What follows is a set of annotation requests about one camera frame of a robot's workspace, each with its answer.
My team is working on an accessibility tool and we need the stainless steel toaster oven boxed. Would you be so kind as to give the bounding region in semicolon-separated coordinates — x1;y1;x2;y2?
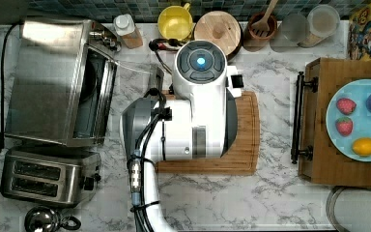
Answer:
5;17;165;148

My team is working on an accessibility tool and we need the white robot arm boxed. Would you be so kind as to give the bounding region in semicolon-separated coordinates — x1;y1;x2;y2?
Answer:
120;40;238;232

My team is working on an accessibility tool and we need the black pan inside oven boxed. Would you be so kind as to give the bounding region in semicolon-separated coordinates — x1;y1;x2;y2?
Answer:
73;49;105;138

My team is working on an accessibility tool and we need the bamboo cutting board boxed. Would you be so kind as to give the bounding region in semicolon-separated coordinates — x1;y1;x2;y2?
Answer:
156;91;260;175

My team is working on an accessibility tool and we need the yellow mug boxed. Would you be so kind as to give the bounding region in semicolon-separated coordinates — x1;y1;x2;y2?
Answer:
157;3;193;41

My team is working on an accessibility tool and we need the dark jar with wooden lid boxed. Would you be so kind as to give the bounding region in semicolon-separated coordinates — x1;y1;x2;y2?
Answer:
193;11;243;60

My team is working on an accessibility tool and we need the bottle with white cap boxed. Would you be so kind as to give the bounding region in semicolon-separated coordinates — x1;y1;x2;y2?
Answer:
113;14;143;49

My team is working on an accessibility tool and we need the brown utensil cup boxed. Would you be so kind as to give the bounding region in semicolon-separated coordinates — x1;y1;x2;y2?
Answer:
243;13;277;52

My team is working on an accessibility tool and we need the stainless steel two-slot toaster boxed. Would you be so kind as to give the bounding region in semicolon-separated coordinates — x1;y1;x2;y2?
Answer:
0;146;101;208

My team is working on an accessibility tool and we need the frosted plastic cup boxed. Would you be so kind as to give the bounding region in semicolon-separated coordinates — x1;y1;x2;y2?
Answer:
270;14;309;52

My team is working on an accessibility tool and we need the toy strawberry lower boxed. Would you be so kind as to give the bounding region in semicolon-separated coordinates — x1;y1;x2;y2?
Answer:
335;117;354;136

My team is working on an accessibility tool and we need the toy strawberry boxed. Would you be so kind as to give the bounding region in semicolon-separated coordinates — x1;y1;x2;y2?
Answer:
336;98;357;115
335;117;354;136

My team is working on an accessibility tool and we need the toy strawberry upper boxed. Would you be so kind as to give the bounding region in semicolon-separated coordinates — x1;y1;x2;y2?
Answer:
336;98;357;115

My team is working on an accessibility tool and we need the lidded frosted plastic container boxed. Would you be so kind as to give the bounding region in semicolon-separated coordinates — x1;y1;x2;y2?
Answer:
299;5;340;47

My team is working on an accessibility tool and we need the yellow toy lemon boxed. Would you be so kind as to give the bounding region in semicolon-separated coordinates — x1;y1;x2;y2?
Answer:
352;137;371;157

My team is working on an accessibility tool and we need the yellow cereal box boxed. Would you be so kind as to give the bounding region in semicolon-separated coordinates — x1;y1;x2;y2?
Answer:
347;0;371;62

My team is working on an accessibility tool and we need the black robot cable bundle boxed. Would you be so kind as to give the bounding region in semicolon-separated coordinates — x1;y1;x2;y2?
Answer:
127;87;173;232

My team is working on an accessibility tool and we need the wooden tray with black handle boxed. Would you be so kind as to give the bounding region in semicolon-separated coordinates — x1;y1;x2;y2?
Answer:
291;58;371;188

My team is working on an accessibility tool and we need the black oven power cable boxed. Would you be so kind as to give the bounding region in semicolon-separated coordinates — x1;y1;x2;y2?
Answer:
0;21;23;156

